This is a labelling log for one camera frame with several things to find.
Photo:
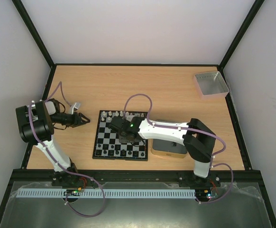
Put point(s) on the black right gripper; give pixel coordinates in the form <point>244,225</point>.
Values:
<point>115,123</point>

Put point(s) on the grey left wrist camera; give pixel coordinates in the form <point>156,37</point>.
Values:
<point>74,107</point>

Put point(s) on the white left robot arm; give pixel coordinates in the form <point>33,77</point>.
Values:
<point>36,125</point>

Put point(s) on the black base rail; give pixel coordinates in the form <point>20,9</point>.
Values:
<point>182,178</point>

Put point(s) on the white slotted cable duct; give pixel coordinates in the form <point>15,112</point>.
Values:
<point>109,194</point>

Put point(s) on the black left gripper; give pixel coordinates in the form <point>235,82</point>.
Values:
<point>75,122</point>

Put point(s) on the pink metal tin lid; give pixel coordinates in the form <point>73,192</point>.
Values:
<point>210,85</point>

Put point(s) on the gold metal tin with pieces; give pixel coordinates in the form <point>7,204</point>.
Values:
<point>166,148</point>

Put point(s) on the black and grey chessboard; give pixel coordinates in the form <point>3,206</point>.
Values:
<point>106,137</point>

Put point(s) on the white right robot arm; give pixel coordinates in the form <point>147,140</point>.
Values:
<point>195,136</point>

